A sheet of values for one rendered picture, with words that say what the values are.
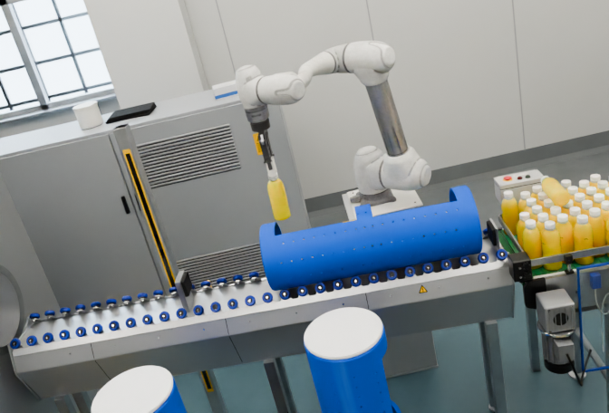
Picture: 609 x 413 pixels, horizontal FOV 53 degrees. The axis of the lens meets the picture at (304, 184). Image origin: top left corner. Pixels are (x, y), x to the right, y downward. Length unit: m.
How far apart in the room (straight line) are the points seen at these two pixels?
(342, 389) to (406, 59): 3.51
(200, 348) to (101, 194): 1.69
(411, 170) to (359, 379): 1.10
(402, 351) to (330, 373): 1.37
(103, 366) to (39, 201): 1.65
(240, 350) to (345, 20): 3.06
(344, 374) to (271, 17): 3.44
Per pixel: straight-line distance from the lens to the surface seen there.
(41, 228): 4.37
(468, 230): 2.48
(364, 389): 2.17
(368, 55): 2.59
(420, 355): 3.50
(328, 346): 2.13
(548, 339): 2.61
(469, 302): 2.68
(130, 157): 2.86
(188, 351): 2.79
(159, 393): 2.19
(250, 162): 3.94
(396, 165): 2.84
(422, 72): 5.25
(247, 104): 2.33
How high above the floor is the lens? 2.32
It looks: 22 degrees down
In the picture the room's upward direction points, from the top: 13 degrees counter-clockwise
